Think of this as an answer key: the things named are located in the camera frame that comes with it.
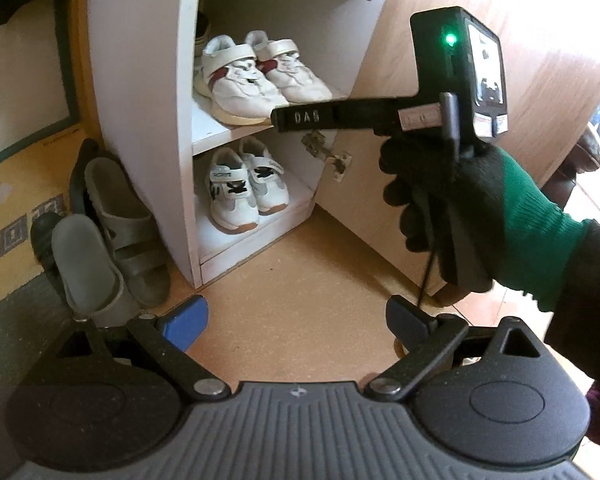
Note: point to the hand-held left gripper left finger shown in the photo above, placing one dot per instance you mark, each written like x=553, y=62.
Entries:
x=187, y=325

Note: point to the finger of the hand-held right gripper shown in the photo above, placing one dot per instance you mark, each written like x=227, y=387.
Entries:
x=330, y=116

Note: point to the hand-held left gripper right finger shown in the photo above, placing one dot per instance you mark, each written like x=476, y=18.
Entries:
x=407, y=325

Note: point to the white shoe cabinet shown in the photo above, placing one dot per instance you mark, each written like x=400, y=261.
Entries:
x=145, y=110

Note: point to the person's right forearm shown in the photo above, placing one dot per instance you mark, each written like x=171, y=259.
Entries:
x=595, y=285

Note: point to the person's right hand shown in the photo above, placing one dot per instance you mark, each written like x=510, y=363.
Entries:
x=520, y=210

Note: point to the metal door hinge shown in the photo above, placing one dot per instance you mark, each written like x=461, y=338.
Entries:
x=337, y=165

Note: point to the wooden cabinet door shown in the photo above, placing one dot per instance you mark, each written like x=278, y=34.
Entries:
x=540, y=60

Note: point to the black shoe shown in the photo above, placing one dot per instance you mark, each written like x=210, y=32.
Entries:
x=202, y=30

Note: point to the black slipper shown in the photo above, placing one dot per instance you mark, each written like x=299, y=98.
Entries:
x=42, y=245
x=80, y=170

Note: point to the grey floor mat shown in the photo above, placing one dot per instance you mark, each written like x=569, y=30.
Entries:
x=15, y=330

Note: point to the brown leather sofa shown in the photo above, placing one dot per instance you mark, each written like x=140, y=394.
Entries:
x=587, y=150

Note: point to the printed cardboard box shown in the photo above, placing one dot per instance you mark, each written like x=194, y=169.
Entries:
x=20, y=85

